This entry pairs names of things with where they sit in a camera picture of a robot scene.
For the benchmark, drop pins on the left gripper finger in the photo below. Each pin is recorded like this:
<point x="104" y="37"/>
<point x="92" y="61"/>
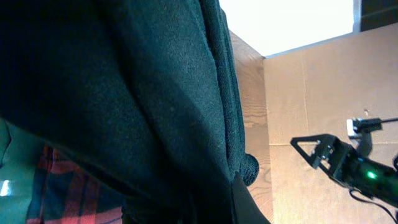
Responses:
<point x="245" y="209"/>

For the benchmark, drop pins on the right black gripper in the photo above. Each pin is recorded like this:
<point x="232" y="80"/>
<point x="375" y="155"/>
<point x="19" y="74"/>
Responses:
<point x="345" y="164"/>

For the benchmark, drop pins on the red navy plaid shirt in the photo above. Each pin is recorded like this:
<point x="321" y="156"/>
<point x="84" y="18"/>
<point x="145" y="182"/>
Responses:
<point x="65" y="193"/>

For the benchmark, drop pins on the large black garment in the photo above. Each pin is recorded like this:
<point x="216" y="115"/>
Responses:
<point x="141" y="94"/>

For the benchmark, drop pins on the clear plastic storage bin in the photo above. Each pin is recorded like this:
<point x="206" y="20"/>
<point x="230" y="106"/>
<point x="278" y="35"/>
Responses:
<point x="20" y="152"/>

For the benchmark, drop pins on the brown cardboard box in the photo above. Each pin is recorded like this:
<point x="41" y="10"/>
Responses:
<point x="314" y="91"/>

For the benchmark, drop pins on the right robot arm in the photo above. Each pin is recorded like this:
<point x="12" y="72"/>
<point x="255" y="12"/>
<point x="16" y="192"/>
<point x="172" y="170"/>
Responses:
<point x="385" y="188"/>

